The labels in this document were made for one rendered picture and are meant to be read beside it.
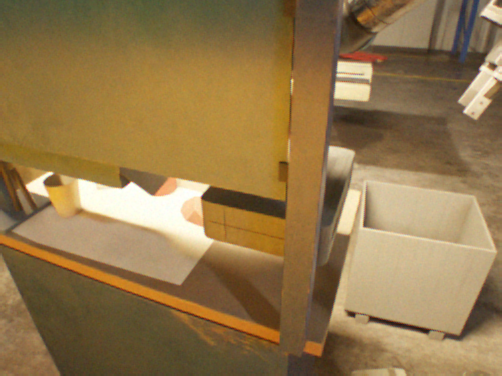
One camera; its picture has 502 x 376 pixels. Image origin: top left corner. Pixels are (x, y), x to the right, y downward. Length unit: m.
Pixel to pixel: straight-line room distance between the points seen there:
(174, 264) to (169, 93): 0.41
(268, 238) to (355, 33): 0.31
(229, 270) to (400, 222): 1.39
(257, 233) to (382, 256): 1.13
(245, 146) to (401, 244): 1.21
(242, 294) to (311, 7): 0.51
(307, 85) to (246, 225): 0.25
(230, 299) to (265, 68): 0.44
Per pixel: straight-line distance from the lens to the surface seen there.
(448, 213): 1.99
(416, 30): 9.17
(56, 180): 1.00
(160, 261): 0.77
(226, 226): 0.54
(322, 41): 0.35
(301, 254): 0.46
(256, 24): 0.38
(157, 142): 0.49
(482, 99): 0.80
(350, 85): 2.99
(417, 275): 1.68
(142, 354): 0.99
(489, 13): 0.84
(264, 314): 0.66
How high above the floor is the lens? 1.46
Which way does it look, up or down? 29 degrees down
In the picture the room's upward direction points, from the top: straight up
